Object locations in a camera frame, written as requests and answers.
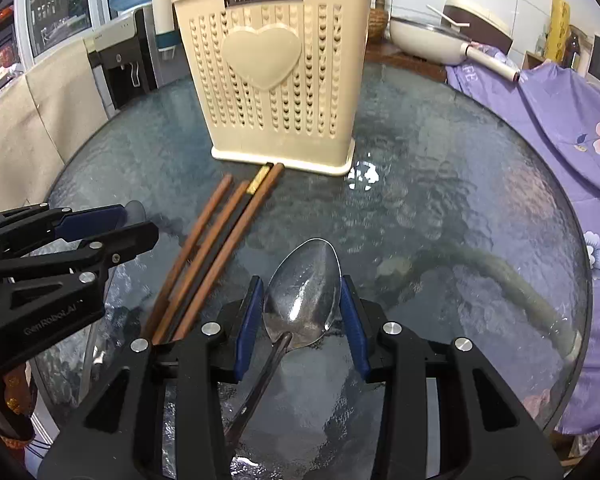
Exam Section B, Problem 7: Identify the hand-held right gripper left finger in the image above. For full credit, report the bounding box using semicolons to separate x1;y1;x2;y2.
37;275;266;480

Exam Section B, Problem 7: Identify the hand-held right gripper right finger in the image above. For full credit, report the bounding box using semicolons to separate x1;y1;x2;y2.
339;274;565;480

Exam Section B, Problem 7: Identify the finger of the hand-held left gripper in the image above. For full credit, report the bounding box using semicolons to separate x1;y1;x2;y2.
0;221;160;297
0;201;147;262

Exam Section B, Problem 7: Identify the metal spoon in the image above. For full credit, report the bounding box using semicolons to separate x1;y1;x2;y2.
223;237;342;447

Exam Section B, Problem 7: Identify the brown wooden chopstick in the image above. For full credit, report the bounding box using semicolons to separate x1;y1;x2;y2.
152;182;251;344
142;173;234;334
173;162;286;341

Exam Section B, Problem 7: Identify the cream plastic utensil holder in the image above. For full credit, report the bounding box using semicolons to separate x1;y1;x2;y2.
172;0;377;177

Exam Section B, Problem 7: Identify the beige cloth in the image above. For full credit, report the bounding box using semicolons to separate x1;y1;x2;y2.
0;36;117;202

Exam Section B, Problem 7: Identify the grey water dispenser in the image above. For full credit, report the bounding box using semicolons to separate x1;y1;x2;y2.
83;8;159;112

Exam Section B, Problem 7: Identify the white cup dispenser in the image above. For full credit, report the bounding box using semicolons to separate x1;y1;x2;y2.
151;0;182;62

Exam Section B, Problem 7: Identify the sliding glass window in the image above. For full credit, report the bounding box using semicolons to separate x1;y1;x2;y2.
24;0;107;59

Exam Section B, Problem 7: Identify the wooden counter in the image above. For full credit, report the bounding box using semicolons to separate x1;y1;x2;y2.
364;40;449;82

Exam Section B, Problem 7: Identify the purple floral cloth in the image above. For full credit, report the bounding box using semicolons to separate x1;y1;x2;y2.
444;44;600;437

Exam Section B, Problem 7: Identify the white pan with lid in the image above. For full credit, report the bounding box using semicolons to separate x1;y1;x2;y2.
388;13;522;84

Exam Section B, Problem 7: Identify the brown white rice cooker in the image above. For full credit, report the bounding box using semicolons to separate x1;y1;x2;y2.
442;0;516;52

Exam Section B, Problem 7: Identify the yellow roll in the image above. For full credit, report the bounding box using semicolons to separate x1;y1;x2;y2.
543;0;571;64

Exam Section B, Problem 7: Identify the grey hose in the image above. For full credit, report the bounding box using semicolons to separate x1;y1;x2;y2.
379;246;584;362

